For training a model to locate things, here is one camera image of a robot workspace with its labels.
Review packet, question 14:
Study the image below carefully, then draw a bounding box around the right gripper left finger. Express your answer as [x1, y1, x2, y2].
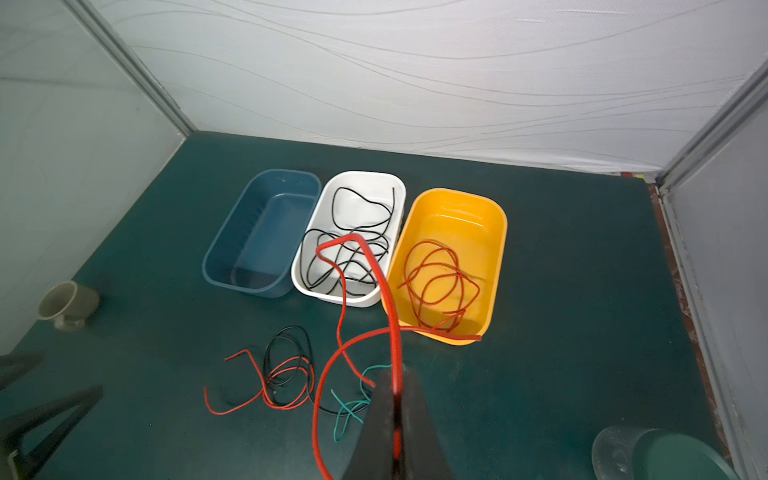
[342, 370, 396, 480]

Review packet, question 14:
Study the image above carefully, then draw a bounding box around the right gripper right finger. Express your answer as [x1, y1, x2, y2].
[400, 368, 456, 479]

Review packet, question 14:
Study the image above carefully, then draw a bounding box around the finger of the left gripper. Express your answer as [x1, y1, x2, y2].
[1, 385, 104, 479]

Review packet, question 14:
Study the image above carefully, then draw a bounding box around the green cable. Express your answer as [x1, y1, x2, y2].
[331, 364, 392, 444]

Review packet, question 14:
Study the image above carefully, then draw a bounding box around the red cable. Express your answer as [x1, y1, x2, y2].
[397, 239, 481, 332]

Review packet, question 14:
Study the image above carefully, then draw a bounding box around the black cable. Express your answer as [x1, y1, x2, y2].
[299, 185, 397, 298]

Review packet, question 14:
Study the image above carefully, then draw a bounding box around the beige mug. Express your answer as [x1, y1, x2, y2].
[37, 280, 100, 332]

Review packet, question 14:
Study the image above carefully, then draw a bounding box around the clear plastic lid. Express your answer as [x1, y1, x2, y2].
[591, 425, 653, 480]

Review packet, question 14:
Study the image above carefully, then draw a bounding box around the white plastic bin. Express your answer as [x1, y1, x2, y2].
[291, 171, 406, 308]

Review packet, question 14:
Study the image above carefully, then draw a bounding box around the yellow plastic bin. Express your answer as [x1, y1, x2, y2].
[387, 188, 508, 346]

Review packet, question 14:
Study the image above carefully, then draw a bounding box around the blue plastic bin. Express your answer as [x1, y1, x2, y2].
[202, 169, 322, 298]

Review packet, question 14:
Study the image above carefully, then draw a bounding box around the green round lid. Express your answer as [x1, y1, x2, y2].
[630, 430, 739, 480]

